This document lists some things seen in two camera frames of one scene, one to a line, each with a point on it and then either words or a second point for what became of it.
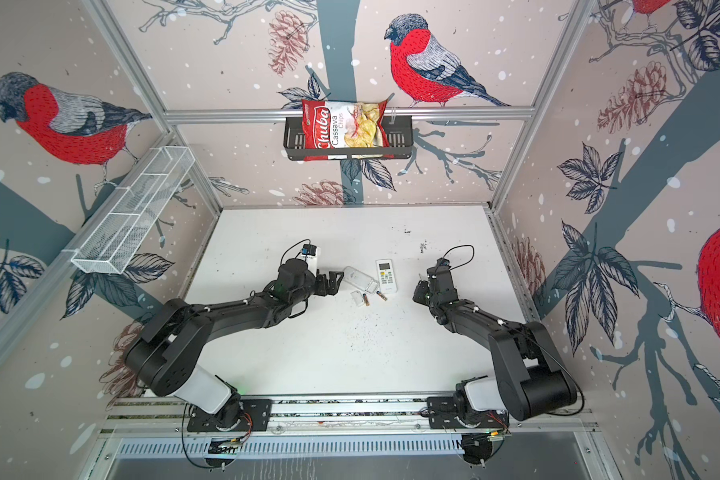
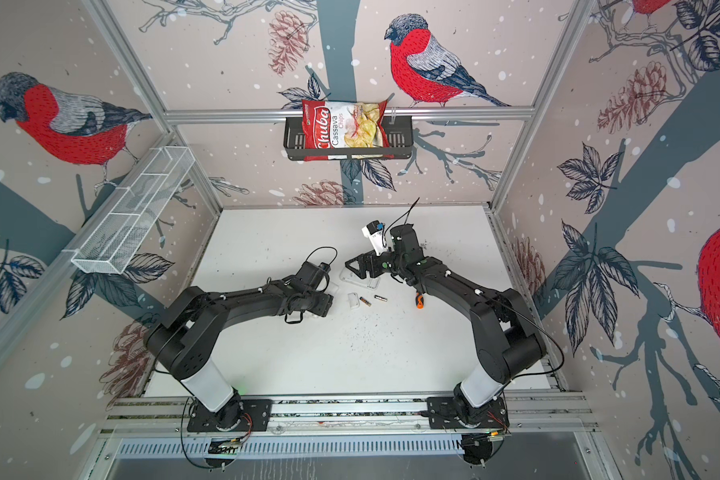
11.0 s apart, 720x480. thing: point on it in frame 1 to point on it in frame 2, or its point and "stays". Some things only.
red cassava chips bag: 344,125 stays
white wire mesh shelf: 120,233 stays
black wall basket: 401,140 stays
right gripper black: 420,287 to 370,259
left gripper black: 333,287 to 326,302
